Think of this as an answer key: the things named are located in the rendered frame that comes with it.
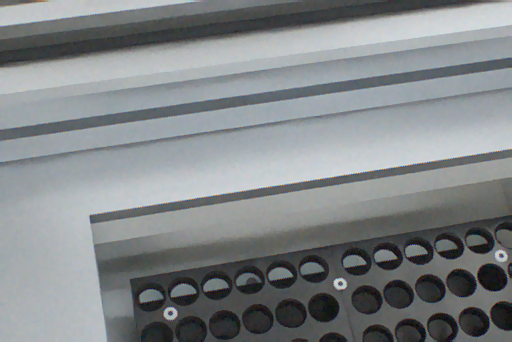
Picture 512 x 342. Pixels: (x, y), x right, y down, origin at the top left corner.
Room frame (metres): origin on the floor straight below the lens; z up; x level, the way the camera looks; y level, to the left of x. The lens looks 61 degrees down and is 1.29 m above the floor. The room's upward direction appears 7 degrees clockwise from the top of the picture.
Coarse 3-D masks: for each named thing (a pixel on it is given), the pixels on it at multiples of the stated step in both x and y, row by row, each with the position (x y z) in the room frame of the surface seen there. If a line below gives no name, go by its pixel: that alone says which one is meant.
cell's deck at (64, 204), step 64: (256, 128) 0.21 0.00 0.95; (320, 128) 0.22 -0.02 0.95; (384, 128) 0.22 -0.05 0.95; (448, 128) 0.23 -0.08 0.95; (0, 192) 0.17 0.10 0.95; (64, 192) 0.17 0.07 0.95; (128, 192) 0.18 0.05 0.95; (192, 192) 0.18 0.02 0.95; (256, 192) 0.19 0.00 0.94; (320, 192) 0.19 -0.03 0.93; (384, 192) 0.20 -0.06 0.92; (0, 256) 0.14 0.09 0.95; (64, 256) 0.15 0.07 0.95; (0, 320) 0.12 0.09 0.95; (64, 320) 0.12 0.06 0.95
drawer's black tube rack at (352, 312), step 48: (240, 288) 0.17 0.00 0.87; (336, 288) 0.17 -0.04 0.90; (384, 288) 0.17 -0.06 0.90; (432, 288) 0.18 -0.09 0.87; (480, 288) 0.17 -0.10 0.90; (144, 336) 0.14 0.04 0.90; (192, 336) 0.15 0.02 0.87; (240, 336) 0.14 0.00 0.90; (288, 336) 0.14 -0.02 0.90; (336, 336) 0.15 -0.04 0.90; (384, 336) 0.16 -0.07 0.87; (432, 336) 0.15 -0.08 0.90; (480, 336) 0.15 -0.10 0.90
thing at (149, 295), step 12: (312, 264) 0.20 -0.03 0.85; (348, 264) 0.20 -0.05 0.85; (240, 276) 0.19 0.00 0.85; (252, 276) 0.19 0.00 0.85; (276, 276) 0.19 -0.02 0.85; (288, 276) 0.19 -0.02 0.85; (180, 288) 0.18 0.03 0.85; (192, 288) 0.18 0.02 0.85; (204, 288) 0.18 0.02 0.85; (216, 288) 0.18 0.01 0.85; (144, 300) 0.17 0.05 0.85
